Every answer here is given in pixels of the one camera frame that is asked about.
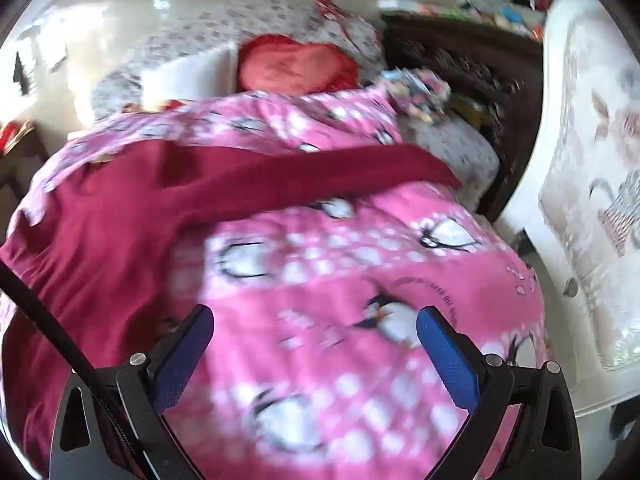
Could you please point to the white plastic chair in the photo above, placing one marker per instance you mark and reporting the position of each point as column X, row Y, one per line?
column 530, row 160

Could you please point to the red heart pillow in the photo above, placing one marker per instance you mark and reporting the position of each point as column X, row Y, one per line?
column 295, row 65

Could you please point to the colourful printed cloth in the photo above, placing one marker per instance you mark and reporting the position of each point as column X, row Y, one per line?
column 415, row 92

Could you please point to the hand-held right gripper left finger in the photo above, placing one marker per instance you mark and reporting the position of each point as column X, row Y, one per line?
column 181, row 362

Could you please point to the dark carved wooden headboard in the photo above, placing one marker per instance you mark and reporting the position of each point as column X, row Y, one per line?
column 475, row 75

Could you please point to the dark wall sticker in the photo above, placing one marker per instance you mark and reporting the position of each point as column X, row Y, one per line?
column 22, row 72

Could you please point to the dark wooden side table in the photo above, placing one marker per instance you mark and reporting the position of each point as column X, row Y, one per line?
column 22, row 165

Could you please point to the yellow cloth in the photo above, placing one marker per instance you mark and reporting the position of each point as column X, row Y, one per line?
column 470, row 112

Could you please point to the white pillow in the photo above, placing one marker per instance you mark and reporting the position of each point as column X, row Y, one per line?
column 185, row 77

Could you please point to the clutter of small colourful things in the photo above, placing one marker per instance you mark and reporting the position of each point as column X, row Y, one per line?
column 480, row 7

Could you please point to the white floral bed sheet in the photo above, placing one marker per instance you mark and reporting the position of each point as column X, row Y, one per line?
column 450, row 160

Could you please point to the floral pillow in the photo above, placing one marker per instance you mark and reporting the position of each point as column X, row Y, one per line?
column 200, row 27
column 357, row 40

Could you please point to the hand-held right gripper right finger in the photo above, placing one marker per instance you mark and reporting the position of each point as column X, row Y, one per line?
column 447, row 360

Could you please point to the pink penguin print blanket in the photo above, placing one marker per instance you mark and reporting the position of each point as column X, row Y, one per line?
column 325, row 280

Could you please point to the red packet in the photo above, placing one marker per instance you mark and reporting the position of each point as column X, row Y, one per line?
column 12, row 137

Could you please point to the maroon small garment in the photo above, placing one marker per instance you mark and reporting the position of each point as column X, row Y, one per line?
column 100, row 220

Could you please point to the floral chair cloth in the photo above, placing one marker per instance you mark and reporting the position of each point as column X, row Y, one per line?
column 590, row 185

